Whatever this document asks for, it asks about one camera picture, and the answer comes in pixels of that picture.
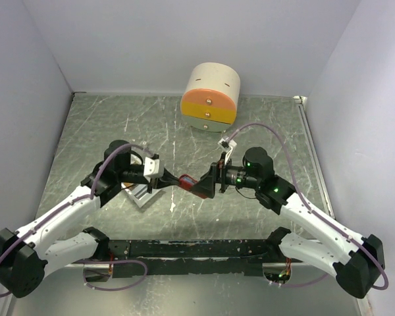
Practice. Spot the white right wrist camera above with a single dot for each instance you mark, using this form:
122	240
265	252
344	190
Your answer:
228	146

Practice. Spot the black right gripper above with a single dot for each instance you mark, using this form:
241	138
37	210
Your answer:
206	185

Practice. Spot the round three-drawer mini cabinet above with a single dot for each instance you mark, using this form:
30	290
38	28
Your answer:
210	102

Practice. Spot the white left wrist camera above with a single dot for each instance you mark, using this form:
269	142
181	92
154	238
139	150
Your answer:
152	168

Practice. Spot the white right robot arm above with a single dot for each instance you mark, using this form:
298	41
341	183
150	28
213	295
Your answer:
355	261

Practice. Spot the aluminium frame rail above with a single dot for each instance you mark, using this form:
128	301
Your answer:
300	102

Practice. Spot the white card tray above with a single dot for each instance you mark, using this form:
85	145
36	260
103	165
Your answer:
138	193

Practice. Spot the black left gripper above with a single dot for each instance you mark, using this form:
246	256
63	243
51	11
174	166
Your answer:
166	180

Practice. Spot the red card holder wallet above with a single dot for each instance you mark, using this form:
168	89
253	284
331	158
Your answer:
186	182

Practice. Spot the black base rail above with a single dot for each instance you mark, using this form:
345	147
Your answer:
250	257

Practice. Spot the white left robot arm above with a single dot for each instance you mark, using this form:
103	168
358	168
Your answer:
35	250

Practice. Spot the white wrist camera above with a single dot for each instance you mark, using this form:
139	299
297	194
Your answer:
228	146
152	168

